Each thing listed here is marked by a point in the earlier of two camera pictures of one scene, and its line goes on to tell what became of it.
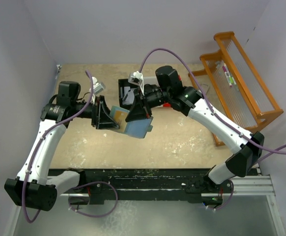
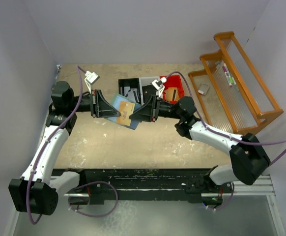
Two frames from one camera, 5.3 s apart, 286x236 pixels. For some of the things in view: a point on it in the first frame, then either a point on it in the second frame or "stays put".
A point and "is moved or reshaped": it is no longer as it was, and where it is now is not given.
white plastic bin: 150,80 stays put
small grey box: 204,88 stays put
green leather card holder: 137,128 -> 116,99
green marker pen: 233,81 stays put
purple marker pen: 227,75 stays put
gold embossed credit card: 120,117 is moved or reshaped
